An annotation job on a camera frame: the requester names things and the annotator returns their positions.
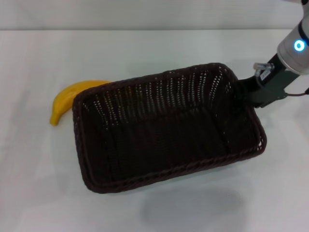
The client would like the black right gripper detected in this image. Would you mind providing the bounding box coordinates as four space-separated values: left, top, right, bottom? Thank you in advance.
238 54 300 110

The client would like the dark brown woven basket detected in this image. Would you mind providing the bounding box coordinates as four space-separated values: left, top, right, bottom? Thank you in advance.
71 62 268 194

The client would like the yellow banana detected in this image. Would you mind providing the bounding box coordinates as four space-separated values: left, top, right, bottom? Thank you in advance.
50 79 112 127

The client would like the clear plug grey cable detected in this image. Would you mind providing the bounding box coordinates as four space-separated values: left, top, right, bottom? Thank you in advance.
253 62 275 92

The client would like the thin dark cable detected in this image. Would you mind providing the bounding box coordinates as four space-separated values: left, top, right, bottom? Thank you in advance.
284 86 309 98

